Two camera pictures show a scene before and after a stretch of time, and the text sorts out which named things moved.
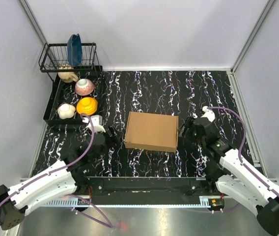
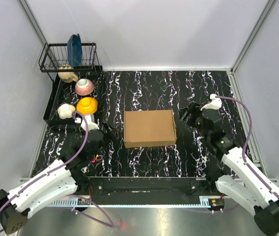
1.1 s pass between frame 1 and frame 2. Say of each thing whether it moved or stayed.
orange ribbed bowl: stayed
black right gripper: moved
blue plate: stayed
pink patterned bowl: stayed
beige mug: stayed
